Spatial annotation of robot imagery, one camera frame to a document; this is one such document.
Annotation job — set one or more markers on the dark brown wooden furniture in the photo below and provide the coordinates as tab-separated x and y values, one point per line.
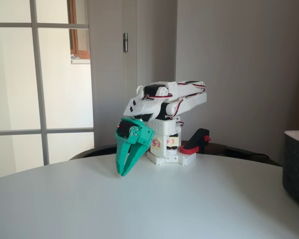
102	150

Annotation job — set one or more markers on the yellow note marked F3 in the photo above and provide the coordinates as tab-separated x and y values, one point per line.
172	142

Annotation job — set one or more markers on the yellow note marked S1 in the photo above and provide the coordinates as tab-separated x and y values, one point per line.
156	145

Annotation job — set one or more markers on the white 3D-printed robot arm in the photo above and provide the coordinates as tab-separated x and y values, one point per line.
189	99

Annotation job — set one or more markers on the silver door hinge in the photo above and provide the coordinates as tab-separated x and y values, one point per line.
125	42

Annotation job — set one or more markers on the black and red table clamp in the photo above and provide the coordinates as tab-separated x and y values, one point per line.
198	139

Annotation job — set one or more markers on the white glass pane door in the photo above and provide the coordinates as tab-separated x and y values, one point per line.
38	74

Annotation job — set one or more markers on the brown wooden window frame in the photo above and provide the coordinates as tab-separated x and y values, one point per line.
73	37

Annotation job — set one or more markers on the dark grey fabric speaker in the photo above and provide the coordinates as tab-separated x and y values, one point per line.
296	169

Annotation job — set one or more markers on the green gripper black motor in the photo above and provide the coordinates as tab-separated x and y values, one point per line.
142	141

